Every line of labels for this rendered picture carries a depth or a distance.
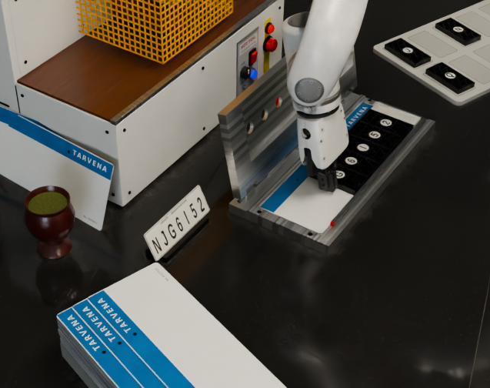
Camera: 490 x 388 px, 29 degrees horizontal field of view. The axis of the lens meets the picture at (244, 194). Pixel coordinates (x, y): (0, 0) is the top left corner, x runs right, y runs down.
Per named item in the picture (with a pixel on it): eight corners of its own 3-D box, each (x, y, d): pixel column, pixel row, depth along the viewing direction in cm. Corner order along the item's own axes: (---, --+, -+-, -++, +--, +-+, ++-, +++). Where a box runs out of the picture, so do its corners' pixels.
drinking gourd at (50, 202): (65, 270, 163) (58, 222, 156) (21, 258, 166) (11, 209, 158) (88, 238, 170) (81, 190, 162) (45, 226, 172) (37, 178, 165)
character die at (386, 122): (401, 142, 189) (402, 137, 188) (358, 125, 193) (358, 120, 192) (412, 129, 192) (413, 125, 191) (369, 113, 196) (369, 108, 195)
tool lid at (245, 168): (225, 115, 162) (217, 113, 163) (242, 206, 173) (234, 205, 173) (350, 7, 190) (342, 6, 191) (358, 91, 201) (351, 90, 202)
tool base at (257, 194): (328, 255, 167) (329, 240, 165) (228, 212, 175) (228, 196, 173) (434, 130, 195) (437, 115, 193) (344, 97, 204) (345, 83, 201)
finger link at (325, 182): (323, 168, 170) (327, 199, 173) (331, 159, 172) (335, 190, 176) (307, 165, 172) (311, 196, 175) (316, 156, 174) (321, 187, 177)
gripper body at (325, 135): (321, 118, 161) (328, 174, 167) (350, 90, 168) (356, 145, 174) (283, 112, 165) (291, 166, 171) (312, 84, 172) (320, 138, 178)
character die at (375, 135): (390, 155, 186) (391, 149, 185) (345, 137, 190) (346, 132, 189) (401, 142, 189) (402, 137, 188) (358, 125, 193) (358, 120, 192)
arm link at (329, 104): (323, 106, 160) (325, 122, 162) (348, 81, 166) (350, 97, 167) (280, 99, 165) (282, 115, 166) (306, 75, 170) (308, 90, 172)
